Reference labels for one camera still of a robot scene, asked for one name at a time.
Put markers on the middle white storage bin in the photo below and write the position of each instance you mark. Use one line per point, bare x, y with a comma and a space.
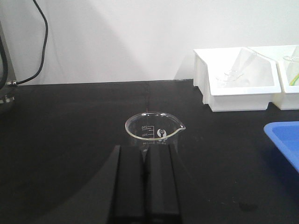
288, 99

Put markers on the blue plastic tray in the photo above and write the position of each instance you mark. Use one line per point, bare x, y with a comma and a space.
285, 136

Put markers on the clear glass beaker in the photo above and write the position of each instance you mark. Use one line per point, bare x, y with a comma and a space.
153, 128

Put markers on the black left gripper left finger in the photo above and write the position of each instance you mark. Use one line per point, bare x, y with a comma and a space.
113, 196

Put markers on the glass funnel in bin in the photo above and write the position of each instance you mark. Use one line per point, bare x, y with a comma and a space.
250, 69

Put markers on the glassware with green stripe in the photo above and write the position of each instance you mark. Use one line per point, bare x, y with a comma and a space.
291, 64

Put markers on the white storage bin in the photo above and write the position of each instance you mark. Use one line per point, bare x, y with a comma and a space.
288, 99
209, 63

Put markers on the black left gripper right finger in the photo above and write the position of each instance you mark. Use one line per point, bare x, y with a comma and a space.
161, 198

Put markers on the left white storage bin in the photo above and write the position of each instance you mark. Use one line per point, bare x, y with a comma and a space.
209, 63

